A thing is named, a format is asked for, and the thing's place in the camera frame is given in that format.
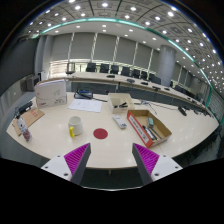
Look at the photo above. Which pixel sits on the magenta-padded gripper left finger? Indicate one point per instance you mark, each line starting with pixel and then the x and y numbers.
pixel 77 160

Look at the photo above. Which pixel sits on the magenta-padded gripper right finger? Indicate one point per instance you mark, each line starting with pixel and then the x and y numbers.
pixel 146 160

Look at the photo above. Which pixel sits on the white labelled black-capped drink bottle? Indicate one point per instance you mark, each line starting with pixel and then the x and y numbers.
pixel 24 130

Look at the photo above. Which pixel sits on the flat round red coaster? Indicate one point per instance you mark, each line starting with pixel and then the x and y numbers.
pixel 100 133

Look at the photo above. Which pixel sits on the grey whiteboard eraser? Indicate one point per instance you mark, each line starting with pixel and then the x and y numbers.
pixel 150 122

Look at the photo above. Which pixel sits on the red-edged open cardboard box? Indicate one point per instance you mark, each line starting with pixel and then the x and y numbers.
pixel 141 117

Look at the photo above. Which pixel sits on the white remote control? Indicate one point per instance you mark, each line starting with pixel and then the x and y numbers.
pixel 119 121

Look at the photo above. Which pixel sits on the white printed paper sheet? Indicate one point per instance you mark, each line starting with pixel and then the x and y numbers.
pixel 85 105

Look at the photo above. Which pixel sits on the flat brown cardboard sheet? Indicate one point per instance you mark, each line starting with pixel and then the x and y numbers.
pixel 33 116

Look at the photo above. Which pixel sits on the black desk telephone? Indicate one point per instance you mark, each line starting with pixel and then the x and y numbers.
pixel 83 94

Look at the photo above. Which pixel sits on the small open beige cardboard box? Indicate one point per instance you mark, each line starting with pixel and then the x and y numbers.
pixel 115 99

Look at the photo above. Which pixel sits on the large white printed carton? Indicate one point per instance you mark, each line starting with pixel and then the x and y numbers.
pixel 50 93

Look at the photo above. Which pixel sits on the long black desk device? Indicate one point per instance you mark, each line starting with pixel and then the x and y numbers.
pixel 24 108

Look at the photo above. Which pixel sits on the long curved conference desk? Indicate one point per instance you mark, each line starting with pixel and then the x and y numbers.
pixel 100 78

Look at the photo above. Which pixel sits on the row of black office chairs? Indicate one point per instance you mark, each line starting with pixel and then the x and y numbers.
pixel 115 69

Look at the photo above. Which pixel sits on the recessed round ceiling lights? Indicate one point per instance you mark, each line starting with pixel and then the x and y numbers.
pixel 104 4

